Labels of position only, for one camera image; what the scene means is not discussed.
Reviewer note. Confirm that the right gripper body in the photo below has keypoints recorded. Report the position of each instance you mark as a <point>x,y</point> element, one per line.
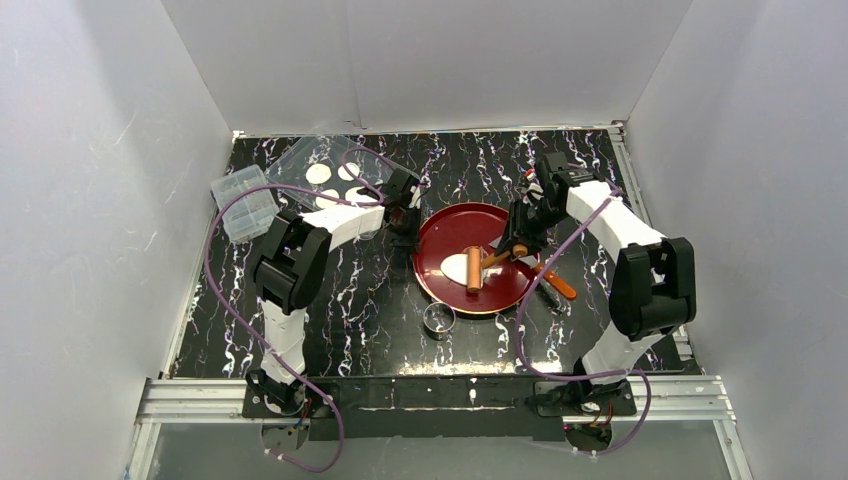
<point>525,229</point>

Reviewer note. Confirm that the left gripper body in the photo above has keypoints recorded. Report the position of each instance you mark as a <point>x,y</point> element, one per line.
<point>403,208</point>

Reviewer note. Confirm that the wooden double-ended rolling pin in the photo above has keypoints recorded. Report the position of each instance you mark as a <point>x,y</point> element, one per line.
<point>477,264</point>

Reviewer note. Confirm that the red round tray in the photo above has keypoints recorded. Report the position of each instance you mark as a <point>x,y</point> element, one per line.
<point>450,231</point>

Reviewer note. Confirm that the white dough piece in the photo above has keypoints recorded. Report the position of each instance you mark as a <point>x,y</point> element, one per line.
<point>456,268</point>

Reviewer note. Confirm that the metal ring cutter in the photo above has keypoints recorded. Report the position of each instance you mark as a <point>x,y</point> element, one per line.
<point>439,320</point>

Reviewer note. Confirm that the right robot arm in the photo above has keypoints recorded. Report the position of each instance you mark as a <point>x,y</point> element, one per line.
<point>652,291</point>

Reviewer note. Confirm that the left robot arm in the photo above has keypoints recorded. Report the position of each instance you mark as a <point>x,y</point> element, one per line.
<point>292,262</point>

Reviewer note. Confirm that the round dough wrapper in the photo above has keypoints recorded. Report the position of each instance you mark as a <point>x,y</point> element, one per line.
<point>348,172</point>
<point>318,174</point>
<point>328,198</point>
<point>359,195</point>

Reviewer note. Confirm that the clear plastic tray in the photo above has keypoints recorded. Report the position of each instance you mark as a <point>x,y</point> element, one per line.
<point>346,221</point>

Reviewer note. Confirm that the clear plastic compartment box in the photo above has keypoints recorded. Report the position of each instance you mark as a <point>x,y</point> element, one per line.
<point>252,215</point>

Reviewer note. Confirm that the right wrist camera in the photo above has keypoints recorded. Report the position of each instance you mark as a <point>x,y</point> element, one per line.
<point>530,188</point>

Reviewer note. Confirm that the metal spatula wooden handle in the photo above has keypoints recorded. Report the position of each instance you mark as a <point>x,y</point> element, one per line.
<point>554,281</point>

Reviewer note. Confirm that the aluminium frame rail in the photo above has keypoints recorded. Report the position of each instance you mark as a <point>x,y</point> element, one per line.
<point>421,406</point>

